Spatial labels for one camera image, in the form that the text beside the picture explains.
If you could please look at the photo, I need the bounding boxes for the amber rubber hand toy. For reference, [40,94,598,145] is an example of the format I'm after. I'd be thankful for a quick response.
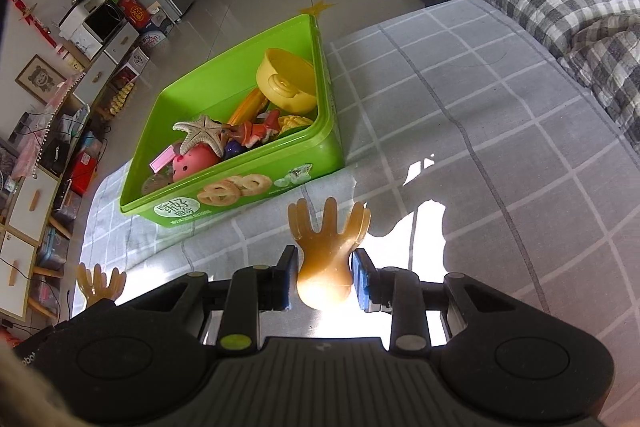
[288,197,371,311]

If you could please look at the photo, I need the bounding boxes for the green plastic storage box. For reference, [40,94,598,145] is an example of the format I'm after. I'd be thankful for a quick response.
[119,14,345,228]

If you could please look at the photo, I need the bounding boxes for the pink pig toy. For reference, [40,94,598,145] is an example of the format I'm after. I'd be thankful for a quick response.
[171,143,220,182]

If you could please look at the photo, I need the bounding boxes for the beige starfish toy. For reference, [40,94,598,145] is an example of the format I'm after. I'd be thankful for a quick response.
[172,115,227,158]

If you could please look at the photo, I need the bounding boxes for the grey checked table cloth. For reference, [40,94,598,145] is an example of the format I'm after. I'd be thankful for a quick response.
[80,0,639,425]

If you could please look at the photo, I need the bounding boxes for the wooden TV cabinet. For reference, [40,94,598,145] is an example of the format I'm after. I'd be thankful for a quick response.
[1,20,139,321]

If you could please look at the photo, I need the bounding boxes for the red storage box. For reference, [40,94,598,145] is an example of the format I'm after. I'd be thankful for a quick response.
[70,150,98,196]

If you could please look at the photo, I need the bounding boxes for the yellow plastic bowl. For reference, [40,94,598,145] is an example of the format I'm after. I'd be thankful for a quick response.
[256,48,317,115]

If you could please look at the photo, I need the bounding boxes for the framed cartoon portrait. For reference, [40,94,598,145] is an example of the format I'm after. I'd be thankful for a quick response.
[15,55,65,105]

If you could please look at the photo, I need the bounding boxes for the black microwave oven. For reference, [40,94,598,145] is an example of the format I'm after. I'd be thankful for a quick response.
[82,0,125,43]

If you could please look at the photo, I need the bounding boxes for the white printer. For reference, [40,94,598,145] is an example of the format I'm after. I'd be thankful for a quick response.
[58,0,106,40]

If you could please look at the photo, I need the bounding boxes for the red hanging wall decoration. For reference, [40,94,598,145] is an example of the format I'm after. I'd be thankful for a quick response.
[10,0,65,55]

